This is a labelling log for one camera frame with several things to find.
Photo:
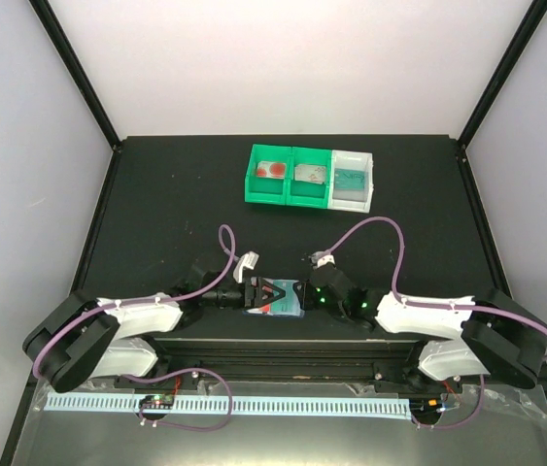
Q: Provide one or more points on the blue leather card holder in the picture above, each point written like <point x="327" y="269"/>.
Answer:
<point x="258" y="312"/>

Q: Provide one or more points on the white bin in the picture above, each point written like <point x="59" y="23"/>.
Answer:
<point x="351" y="201"/>

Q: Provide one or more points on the green bin middle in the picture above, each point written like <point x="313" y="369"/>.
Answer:
<point x="309" y="184"/>

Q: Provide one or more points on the red circle card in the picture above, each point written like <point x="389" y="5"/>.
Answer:
<point x="271" y="170"/>

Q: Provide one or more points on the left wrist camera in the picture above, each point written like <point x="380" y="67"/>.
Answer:
<point x="247" y="261"/>

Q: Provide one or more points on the black frame post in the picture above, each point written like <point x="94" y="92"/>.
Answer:
<point x="528" y="25"/>
<point x="51" y="24"/>

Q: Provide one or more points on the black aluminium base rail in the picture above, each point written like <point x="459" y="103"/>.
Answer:
<point x="285" y="361"/>

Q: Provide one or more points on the white patterned card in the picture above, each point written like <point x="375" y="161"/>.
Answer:
<point x="302" y="172"/>

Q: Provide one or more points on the black frame post left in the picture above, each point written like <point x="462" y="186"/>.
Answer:
<point x="51" y="24"/>

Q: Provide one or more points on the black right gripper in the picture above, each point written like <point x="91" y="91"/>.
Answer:
<point x="307" y="297"/>

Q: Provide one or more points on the light blue slotted strip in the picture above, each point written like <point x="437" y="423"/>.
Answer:
<point x="124" y="403"/>

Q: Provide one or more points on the green bin left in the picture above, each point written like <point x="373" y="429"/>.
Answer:
<point x="267" y="191"/>

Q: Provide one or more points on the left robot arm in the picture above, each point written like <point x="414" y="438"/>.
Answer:
<point x="89" y="337"/>

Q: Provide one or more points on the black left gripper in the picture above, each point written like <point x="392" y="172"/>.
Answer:
<point x="257" y="290"/>

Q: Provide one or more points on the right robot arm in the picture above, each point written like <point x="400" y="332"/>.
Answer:
<point x="487" y="335"/>

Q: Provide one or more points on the teal VIP card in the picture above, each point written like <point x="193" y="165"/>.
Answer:
<point x="349" y="180"/>

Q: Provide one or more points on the black frame post right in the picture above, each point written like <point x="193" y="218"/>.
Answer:
<point x="528" y="25"/>

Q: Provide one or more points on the left circuit board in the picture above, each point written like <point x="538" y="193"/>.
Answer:
<point x="157" y="402"/>

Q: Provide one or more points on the green bin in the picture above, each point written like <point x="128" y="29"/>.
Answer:
<point x="309" y="184"/>
<point x="267" y="191"/>

